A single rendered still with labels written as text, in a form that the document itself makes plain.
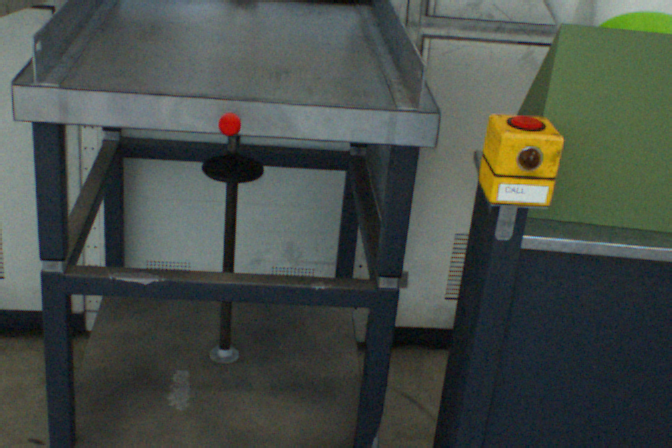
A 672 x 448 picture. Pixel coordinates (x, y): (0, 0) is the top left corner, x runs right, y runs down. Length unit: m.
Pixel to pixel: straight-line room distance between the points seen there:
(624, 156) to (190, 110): 0.61
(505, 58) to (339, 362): 0.75
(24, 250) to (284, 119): 1.05
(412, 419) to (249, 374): 0.42
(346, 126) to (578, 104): 0.34
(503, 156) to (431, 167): 0.97
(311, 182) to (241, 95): 0.79
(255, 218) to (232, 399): 0.52
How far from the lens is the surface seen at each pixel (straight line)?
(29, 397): 2.16
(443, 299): 2.30
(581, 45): 1.24
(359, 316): 2.32
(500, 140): 1.17
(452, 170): 2.15
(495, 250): 1.25
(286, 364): 1.94
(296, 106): 1.36
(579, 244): 1.27
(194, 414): 1.80
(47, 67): 1.45
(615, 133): 1.28
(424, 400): 2.19
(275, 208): 2.16
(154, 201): 2.17
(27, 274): 2.29
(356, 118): 1.37
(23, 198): 2.21
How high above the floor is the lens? 1.27
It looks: 26 degrees down
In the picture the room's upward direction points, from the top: 6 degrees clockwise
